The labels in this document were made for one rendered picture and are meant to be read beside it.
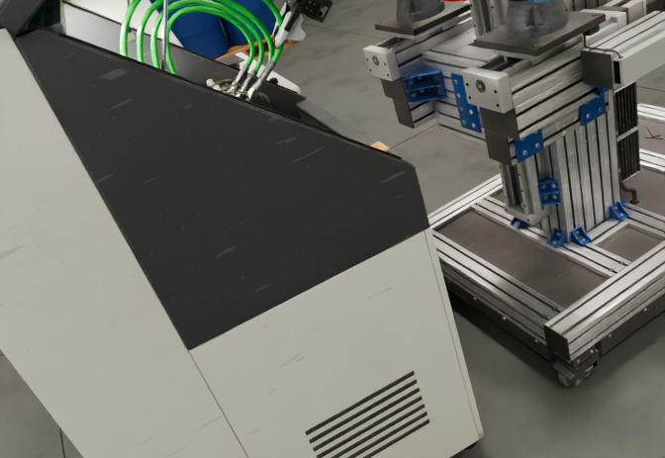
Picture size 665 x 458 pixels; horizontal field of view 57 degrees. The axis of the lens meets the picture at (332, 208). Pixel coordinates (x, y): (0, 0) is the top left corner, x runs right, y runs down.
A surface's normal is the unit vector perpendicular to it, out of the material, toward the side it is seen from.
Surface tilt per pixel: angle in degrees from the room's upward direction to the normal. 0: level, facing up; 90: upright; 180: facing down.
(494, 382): 0
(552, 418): 0
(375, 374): 90
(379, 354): 90
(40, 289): 90
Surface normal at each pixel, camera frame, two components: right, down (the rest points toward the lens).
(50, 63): 0.38, 0.36
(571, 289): -0.29, -0.83
